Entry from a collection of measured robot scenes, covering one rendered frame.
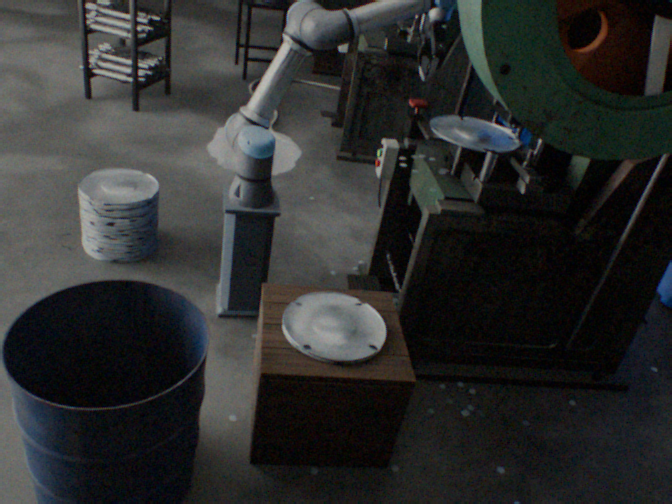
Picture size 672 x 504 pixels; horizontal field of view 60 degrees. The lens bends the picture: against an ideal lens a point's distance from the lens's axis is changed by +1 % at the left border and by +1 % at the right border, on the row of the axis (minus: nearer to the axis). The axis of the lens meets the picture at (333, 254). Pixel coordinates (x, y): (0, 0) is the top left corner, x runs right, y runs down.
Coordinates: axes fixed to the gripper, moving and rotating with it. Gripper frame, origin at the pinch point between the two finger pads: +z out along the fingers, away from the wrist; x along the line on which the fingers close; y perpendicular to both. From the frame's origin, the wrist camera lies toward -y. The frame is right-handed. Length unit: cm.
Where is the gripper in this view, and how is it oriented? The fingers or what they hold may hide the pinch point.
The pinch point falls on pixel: (425, 78)
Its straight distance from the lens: 221.9
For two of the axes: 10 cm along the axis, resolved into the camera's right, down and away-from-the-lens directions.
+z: -1.6, 8.3, 5.4
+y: -0.9, -5.5, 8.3
